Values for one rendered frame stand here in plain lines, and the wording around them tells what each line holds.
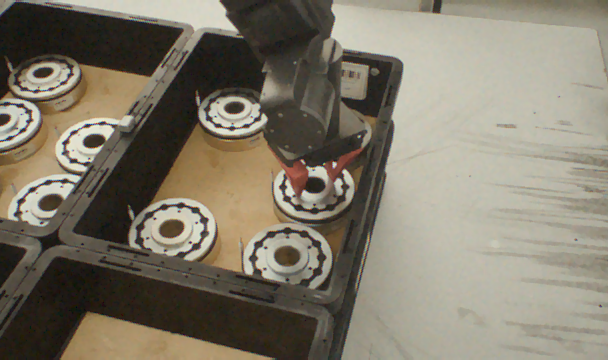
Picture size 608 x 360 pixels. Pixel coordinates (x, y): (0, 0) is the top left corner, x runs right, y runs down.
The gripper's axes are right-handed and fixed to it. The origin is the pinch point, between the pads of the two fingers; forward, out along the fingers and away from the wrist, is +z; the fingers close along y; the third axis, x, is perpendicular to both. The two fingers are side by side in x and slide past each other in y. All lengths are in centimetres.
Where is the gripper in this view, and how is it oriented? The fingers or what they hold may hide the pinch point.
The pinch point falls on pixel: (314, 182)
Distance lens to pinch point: 76.3
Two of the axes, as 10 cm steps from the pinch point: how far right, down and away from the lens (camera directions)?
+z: 0.1, 6.8, 7.3
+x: -5.0, -6.3, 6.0
